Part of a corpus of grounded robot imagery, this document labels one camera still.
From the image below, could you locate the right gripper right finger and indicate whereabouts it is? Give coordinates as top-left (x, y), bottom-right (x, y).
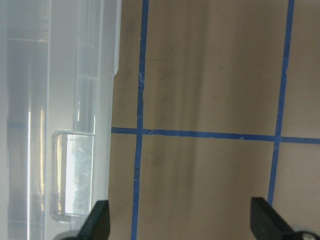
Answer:
top-left (250, 197), bottom-right (295, 240)

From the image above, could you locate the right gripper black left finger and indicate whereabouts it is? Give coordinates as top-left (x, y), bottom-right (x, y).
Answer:
top-left (76, 200), bottom-right (111, 240)

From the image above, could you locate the clear plastic box lid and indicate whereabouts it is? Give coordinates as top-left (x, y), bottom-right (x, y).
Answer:
top-left (0, 0), bottom-right (122, 240)

